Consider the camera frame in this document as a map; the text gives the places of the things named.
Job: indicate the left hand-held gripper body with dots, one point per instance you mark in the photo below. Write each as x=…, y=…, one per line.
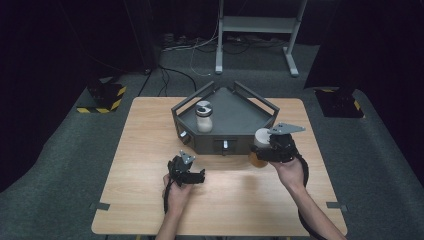
x=180, y=166

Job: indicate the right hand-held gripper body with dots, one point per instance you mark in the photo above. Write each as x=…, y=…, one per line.
x=281, y=145

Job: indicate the white-lidded jar with amber contents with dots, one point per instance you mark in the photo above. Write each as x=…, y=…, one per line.
x=261, y=140

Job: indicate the dark grey corner tray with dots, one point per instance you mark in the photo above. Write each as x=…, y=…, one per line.
x=233, y=116

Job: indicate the clear jar with white powder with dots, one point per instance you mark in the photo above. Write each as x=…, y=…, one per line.
x=204, y=116

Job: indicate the person's left hand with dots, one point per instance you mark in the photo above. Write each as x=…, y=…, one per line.
x=176, y=196

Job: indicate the person's right hand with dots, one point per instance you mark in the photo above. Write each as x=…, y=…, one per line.
x=290, y=173

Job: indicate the yellow-black striped stand base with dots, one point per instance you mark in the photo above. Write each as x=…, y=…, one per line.
x=106, y=95
x=340, y=103

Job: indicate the grey tape strip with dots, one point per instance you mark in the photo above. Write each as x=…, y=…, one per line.
x=99, y=206
x=336, y=205

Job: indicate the grey metal stand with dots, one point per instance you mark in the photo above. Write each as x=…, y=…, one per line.
x=256, y=25

